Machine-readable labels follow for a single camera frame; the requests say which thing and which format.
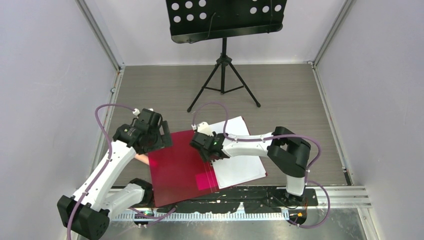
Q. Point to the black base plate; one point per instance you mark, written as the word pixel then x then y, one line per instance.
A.
pixel 254 199

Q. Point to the red plastic folder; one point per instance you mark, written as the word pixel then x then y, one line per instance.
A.
pixel 178 172

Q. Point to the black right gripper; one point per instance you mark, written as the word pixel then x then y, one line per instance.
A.
pixel 206 155

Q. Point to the pink plastic cylinder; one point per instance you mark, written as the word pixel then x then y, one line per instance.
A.
pixel 142 158

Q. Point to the aluminium frame rail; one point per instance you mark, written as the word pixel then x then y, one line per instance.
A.
pixel 239 215

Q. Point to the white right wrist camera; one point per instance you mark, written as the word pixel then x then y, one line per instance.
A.
pixel 203 128

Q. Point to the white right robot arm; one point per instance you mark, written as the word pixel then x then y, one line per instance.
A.
pixel 288 151

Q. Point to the black music stand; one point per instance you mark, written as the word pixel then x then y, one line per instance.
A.
pixel 193 21

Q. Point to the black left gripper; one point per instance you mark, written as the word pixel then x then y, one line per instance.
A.
pixel 164 140

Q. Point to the stack of white paper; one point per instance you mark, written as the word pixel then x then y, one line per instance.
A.
pixel 240 169

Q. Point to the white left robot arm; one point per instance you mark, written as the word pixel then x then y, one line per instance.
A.
pixel 90 209

